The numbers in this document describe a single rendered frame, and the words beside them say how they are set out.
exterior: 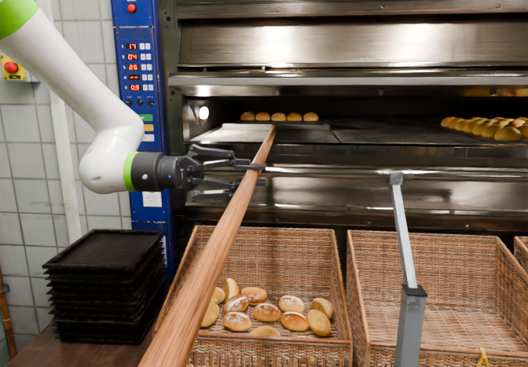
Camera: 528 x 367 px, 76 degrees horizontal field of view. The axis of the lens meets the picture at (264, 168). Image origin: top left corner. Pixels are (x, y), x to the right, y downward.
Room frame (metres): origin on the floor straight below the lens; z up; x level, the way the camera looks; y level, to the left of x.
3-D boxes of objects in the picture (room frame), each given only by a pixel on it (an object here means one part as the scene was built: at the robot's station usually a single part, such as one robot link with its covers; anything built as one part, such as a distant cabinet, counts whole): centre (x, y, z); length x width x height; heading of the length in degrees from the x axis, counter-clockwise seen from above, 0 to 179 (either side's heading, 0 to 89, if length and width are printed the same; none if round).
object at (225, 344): (1.03, 0.02, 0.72); 0.56 x 0.49 x 0.28; 86
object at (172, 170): (0.76, 0.18, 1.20); 0.09 x 0.07 x 0.08; 85
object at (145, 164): (0.77, 0.26, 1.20); 0.12 x 0.06 x 0.09; 175
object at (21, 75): (1.33, 0.91, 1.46); 0.10 x 0.07 x 0.10; 85
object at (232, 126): (1.93, -0.08, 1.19); 0.55 x 0.36 x 0.03; 85
